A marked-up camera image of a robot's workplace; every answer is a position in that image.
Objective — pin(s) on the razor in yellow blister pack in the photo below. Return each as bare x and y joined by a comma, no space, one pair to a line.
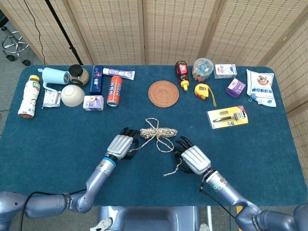
227,118

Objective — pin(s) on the orange soda can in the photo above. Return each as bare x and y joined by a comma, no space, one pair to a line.
114,91

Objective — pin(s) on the white purple toothpaste tube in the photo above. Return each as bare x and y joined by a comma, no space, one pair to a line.
118,72

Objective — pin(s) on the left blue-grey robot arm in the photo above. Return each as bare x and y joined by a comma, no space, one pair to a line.
98,178

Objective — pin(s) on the white box blue red print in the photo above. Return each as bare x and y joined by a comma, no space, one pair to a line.
225,71

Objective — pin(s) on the white snack packet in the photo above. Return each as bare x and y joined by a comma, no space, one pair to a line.
51,99

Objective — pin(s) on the office stool chrome base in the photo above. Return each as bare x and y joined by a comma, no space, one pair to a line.
26,62

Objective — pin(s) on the white sugar bag blue print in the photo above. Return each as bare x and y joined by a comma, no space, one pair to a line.
261,86

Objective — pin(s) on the yellow tape measure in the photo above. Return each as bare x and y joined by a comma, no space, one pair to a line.
201,91

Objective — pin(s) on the beige bowl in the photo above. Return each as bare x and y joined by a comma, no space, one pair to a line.
72,96

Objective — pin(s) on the round woven brown coaster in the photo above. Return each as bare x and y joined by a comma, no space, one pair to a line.
163,93

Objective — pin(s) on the glass jar black lid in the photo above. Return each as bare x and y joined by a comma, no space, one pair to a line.
81,77

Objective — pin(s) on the white perforated metal bracket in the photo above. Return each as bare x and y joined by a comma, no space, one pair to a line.
104,223
204,227

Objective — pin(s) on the blue felt table cover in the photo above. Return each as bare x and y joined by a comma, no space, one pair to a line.
36,144

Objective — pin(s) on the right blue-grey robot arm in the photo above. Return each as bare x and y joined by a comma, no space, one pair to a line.
228,192

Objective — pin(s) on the white purple small carton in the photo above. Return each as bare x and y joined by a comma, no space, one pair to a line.
93,103

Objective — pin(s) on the black tripod pole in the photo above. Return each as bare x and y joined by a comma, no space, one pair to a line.
63,31

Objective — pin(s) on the blue-grey robot torso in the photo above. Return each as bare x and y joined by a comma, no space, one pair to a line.
149,219

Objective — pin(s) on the white drink bottle yellow cap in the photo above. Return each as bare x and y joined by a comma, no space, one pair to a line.
30,98

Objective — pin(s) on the light blue mug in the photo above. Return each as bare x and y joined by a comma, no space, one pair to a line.
54,75

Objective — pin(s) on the purple small box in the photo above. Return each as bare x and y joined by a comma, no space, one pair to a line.
235,87

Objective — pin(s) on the clear plastic jar of clips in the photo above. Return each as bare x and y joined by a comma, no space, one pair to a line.
202,69

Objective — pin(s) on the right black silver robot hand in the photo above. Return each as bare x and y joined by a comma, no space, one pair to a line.
196,160

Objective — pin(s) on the red sauce bottle yellow cap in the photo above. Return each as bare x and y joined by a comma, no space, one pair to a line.
182,72

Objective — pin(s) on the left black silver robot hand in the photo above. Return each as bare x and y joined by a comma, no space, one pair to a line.
119,145

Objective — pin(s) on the dark blue toothpaste box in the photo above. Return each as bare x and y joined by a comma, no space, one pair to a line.
96,80

